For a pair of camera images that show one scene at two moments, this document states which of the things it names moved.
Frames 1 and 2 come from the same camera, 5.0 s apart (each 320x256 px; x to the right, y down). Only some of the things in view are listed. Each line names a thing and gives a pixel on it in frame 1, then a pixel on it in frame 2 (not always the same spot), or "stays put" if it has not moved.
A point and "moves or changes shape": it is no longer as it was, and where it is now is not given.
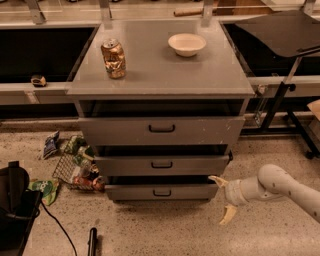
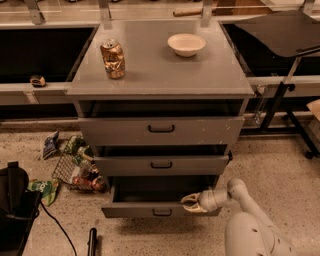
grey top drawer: x=158 y=131 stays put
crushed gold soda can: x=114 y=58 stays put
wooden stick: x=188 y=12 stays put
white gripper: x=232 y=193 to x=207 y=202
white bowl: x=186 y=44 stays put
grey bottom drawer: x=161 y=192 moves or changes shape
